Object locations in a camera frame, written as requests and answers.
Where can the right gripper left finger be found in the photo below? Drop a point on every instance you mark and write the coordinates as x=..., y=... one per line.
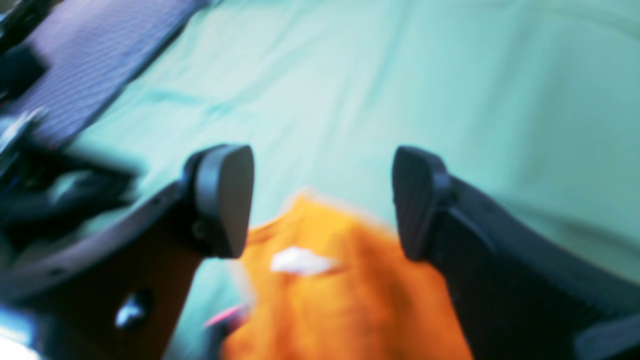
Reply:
x=118, y=294

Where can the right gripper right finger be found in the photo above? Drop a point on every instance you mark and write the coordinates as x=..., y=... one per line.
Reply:
x=517, y=296

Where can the orange T-shirt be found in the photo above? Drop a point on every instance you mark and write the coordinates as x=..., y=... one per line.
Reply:
x=331, y=285

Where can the green table cloth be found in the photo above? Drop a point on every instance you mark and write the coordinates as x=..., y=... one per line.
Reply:
x=536, y=102

